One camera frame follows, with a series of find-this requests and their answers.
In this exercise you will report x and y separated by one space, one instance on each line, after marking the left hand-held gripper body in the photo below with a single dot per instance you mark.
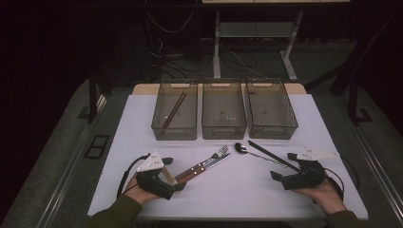
153 183

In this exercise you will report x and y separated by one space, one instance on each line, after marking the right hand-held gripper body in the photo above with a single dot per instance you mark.
305 179

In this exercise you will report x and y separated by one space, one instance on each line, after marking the black chopstick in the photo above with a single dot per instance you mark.
261 148
265 152

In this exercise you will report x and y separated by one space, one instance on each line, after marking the translucent grey plastic bin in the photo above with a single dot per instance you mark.
271 110
176 126
223 110

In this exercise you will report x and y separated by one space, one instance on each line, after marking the shiny metal spoon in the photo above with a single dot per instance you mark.
238 147

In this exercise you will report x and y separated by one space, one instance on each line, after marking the person's left hand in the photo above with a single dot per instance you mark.
139 193

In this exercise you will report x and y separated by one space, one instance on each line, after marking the person's right hand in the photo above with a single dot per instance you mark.
326 196

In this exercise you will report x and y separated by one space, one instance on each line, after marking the black metal stand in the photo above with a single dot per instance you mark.
92 101
352 101

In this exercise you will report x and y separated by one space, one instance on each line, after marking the white metal desk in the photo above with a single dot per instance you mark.
216 47

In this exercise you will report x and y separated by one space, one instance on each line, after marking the black floor frame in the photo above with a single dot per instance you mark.
97 147

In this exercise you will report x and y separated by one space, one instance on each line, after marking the metal floor rail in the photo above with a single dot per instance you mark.
383 174
66 177

